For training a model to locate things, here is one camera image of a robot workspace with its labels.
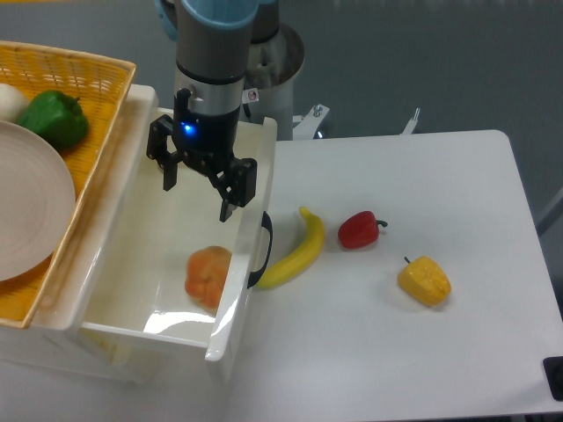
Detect upper white drawer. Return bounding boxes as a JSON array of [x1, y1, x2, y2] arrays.
[[83, 118, 277, 365]]

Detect black drawer handle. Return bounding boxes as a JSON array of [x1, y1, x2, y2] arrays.
[[247, 211, 273, 289]]

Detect red bell pepper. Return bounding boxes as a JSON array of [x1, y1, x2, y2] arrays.
[[338, 210, 388, 250]]

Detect yellow banana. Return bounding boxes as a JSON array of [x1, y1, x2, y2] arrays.
[[256, 207, 325, 289]]

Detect yellow woven basket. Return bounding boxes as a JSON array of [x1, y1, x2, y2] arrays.
[[1, 40, 136, 329]]

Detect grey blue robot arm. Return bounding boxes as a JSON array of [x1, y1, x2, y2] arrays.
[[146, 1, 279, 222]]

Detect white round vegetable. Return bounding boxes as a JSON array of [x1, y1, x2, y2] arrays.
[[0, 84, 30, 123]]

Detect white drawer cabinet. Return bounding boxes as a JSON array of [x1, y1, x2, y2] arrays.
[[0, 84, 247, 388]]

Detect green bell pepper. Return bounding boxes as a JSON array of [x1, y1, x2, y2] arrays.
[[17, 91, 90, 150]]

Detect round bread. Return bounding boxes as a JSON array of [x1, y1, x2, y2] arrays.
[[185, 246, 232, 312]]

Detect yellow bell pepper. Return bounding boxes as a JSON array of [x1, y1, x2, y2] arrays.
[[397, 256, 451, 308]]

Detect black object at table edge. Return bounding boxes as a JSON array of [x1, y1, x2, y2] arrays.
[[543, 356, 563, 402]]

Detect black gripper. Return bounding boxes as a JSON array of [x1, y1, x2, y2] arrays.
[[146, 88, 258, 222]]

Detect pink plate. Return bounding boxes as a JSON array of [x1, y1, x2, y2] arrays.
[[1, 122, 75, 280]]

